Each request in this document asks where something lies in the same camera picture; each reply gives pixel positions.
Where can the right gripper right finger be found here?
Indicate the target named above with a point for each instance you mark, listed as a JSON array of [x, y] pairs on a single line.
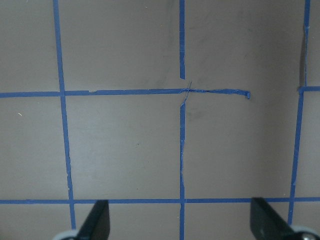
[[267, 224]]

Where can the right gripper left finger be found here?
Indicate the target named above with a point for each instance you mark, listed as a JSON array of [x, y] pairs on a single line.
[[97, 224]]

